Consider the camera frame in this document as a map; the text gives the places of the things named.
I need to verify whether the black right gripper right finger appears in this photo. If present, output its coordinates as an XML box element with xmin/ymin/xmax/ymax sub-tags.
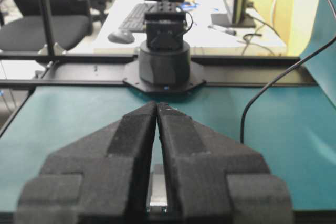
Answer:
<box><xmin>157</xmin><ymin>103</ymin><xmax>294</xmax><ymax>223</ymax></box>

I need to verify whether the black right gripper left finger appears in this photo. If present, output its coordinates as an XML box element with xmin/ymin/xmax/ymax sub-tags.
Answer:
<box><xmin>14</xmin><ymin>102</ymin><xmax>157</xmax><ymax>223</ymax></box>

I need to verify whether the black USB cable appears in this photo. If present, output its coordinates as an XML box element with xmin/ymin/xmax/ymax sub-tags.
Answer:
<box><xmin>240</xmin><ymin>0</ymin><xmax>336</xmax><ymax>145</ymax></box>

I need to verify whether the teal table mat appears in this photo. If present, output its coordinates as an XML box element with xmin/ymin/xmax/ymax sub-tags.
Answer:
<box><xmin>0</xmin><ymin>0</ymin><xmax>336</xmax><ymax>213</ymax></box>

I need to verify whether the grey computer mouse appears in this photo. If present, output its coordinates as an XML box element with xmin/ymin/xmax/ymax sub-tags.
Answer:
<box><xmin>108</xmin><ymin>30</ymin><xmax>135</xmax><ymax>44</ymax></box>

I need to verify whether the white desk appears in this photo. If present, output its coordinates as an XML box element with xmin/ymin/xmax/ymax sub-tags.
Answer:
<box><xmin>93</xmin><ymin>0</ymin><xmax>287</xmax><ymax>56</ymax></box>

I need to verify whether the black computer keyboard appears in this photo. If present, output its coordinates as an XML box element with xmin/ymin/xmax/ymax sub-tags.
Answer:
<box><xmin>119</xmin><ymin>3</ymin><xmax>155</xmax><ymax>33</ymax></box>

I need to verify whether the computer monitor on desk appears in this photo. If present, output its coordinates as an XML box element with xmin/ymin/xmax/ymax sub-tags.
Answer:
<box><xmin>211</xmin><ymin>0</ymin><xmax>256</xmax><ymax>28</ymax></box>

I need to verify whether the black office chair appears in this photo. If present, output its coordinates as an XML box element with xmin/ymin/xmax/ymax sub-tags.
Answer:
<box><xmin>1</xmin><ymin>0</ymin><xmax>108</xmax><ymax>52</ymax></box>

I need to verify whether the black aluminium frame rail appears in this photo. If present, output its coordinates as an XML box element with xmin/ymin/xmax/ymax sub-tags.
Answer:
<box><xmin>0</xmin><ymin>0</ymin><xmax>318</xmax><ymax>135</ymax></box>

